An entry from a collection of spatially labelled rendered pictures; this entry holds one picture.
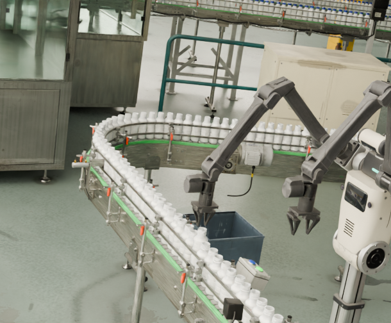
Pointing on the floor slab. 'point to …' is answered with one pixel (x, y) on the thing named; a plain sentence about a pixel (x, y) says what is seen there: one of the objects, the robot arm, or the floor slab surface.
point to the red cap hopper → (204, 64)
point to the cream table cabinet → (320, 82)
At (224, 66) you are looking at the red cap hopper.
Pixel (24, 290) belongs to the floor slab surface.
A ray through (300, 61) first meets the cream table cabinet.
